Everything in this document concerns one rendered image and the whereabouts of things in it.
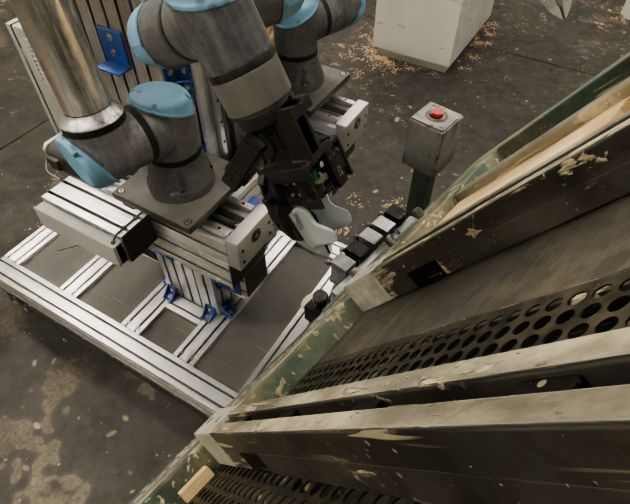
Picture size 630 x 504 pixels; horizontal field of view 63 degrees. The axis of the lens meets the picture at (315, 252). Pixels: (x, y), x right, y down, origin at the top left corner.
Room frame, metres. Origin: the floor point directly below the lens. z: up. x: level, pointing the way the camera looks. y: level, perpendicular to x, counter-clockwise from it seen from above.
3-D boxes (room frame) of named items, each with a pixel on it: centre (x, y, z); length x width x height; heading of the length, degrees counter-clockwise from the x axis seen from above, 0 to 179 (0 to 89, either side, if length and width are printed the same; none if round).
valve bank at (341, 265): (0.92, -0.13, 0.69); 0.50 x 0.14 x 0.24; 139
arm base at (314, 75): (1.32, 0.05, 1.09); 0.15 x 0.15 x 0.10
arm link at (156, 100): (0.88, 0.31, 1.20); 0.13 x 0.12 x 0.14; 136
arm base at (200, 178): (0.89, 0.30, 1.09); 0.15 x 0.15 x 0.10
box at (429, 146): (1.30, -0.36, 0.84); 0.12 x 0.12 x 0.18; 49
